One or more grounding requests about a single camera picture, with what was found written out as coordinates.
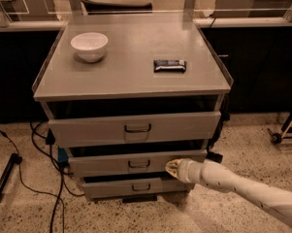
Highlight grey drawer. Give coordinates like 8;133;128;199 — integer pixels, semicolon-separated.
69;150;207;178
49;112;220;148
81;172;194;200

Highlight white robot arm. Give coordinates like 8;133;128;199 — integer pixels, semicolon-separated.
165;158;292;228

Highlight grey bottom drawer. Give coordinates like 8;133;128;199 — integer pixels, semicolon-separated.
81;172;194;200

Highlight grey top drawer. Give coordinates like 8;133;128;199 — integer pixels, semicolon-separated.
49;112;220;148

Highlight grey drawer cabinet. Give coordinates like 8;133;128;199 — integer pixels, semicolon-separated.
31;13;235;167

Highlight dark blue snack bar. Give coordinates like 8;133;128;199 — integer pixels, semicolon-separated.
153;60;187;73

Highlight blue box behind cabinet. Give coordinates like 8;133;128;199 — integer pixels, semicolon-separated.
57;148;69;165

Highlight wheeled cart base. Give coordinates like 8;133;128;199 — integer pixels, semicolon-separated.
268;111;292;145

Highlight white ceramic bowl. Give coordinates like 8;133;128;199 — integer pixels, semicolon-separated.
70;32;109;62

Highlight black floor stand bar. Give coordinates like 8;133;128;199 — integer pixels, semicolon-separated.
0;153;22;197

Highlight black strap behind cabinet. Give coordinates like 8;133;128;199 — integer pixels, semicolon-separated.
203;94;231;165

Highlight black floor cables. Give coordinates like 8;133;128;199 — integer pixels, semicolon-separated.
0;121;85;233

